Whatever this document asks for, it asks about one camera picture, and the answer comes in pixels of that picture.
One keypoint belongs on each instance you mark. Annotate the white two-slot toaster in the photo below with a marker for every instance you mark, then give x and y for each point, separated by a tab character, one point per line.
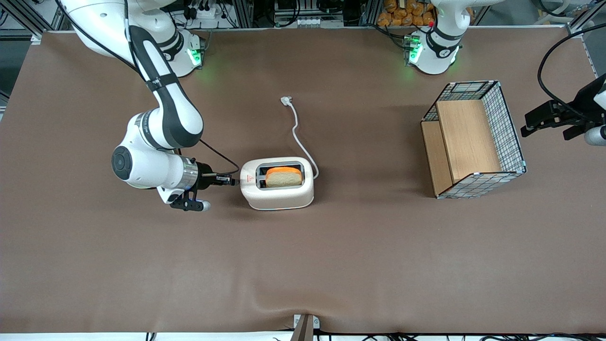
279	199

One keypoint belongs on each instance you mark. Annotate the light wooden shelf board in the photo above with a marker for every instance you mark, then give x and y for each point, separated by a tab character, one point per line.
468	137

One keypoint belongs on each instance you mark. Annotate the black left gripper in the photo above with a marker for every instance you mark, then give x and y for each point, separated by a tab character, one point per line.
583	102

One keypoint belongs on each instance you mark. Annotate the metal table edge bracket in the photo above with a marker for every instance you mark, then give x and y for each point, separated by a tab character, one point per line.
305	327

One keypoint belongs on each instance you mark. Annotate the white power strip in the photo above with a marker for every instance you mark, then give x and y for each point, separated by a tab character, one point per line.
203	10

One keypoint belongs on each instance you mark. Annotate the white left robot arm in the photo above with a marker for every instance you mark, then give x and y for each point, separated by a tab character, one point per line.
440	47

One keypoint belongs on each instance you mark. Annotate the bag of orange buns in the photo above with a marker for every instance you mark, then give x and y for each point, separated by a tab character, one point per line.
402	14

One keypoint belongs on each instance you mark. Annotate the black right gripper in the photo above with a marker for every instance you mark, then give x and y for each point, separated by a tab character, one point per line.
204	173

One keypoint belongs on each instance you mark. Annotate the bread slice with orange crust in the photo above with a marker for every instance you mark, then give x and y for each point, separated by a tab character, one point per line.
284	179

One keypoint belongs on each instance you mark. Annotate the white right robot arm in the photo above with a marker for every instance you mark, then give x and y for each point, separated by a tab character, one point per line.
175	113

